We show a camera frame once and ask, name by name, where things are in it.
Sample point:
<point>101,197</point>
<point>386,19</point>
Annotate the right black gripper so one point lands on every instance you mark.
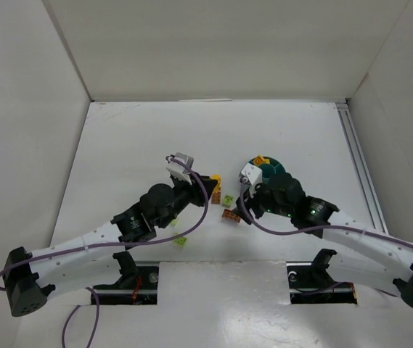
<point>253,204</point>

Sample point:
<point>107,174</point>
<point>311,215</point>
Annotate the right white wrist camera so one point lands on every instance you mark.
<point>251,177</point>

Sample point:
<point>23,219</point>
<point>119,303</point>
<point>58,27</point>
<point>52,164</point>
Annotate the brown 2x4 lego plate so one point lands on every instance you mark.
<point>216,197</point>

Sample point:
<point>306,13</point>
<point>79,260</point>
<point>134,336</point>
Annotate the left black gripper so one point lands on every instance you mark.
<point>199,188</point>

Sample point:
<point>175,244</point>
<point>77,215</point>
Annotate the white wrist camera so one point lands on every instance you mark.
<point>179,165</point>
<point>251,177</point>

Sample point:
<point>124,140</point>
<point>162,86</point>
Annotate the aluminium rail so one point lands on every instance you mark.
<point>362,171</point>

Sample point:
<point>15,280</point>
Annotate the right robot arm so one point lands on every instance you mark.
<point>382,262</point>

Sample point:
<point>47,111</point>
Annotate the teal divided round container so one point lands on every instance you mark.
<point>269,170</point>

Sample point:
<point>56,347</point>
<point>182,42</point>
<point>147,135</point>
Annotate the brown lego brick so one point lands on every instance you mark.
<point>231,216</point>

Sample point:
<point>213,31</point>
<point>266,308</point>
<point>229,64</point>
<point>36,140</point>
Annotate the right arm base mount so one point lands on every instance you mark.
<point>310,283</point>

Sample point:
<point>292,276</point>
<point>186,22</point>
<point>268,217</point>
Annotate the green 2x4 lego brick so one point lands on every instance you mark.
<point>179,242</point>

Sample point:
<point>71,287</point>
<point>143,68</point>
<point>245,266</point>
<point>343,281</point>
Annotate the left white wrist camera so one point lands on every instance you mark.
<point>179,165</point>

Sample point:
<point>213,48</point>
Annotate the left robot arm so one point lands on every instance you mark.
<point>99,257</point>

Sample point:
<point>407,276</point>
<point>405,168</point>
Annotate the yellow black striped lego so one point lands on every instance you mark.
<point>217,179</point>

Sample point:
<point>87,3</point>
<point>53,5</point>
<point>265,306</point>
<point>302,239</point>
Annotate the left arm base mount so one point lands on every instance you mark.
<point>130,283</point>

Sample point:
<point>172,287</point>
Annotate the green 2x2 lego near finger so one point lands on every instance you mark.
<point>228,201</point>

